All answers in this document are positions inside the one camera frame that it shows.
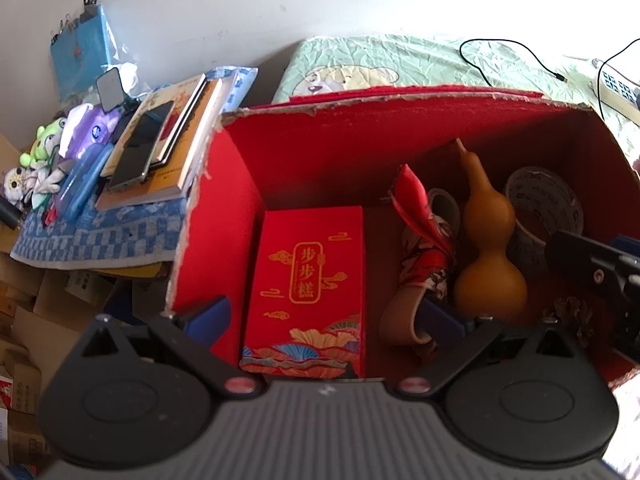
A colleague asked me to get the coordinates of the stack of books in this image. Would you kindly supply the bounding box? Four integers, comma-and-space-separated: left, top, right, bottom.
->
96, 66, 258, 211

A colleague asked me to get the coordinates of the blue checkered cloth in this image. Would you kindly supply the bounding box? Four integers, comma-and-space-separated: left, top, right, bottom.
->
11, 198, 188, 270

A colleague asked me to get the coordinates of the green patterned bed sheet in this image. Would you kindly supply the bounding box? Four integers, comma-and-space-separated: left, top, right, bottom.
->
273, 35, 639, 168

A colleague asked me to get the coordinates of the large red cardboard box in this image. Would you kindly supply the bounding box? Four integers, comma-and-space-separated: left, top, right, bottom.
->
168, 87, 639, 382

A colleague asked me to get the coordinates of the red patterned scarf bag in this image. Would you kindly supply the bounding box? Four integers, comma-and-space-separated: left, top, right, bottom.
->
380, 165, 456, 347

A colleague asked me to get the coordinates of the black charging cable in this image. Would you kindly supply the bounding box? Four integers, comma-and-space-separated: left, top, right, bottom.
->
458, 37, 640, 122

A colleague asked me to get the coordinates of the black smartphone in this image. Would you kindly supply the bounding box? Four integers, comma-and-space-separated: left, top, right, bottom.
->
108, 101, 174, 191

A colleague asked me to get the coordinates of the green frog plush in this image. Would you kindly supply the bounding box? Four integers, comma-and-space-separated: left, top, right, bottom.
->
20, 117, 66, 168

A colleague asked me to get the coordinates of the black cylinder bottle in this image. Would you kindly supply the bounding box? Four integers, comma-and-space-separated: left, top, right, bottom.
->
0, 196, 22, 230

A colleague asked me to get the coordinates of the white power strip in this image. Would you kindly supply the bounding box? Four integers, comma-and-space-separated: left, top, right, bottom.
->
596, 65, 640, 125

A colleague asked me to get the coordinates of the orange gourd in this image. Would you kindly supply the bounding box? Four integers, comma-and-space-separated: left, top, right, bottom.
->
454, 141, 527, 323

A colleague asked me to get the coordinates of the small black mirror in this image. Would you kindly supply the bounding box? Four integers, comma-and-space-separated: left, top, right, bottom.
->
96, 67, 126, 113

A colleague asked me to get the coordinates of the white flower plush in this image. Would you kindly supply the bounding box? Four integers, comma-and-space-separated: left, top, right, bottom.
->
3, 166, 66, 211

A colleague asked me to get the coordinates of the blue pencil case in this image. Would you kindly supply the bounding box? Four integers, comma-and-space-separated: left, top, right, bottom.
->
47, 143, 114, 223

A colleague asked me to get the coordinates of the small red gift box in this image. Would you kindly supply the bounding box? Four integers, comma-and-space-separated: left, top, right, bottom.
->
240, 206, 364, 379

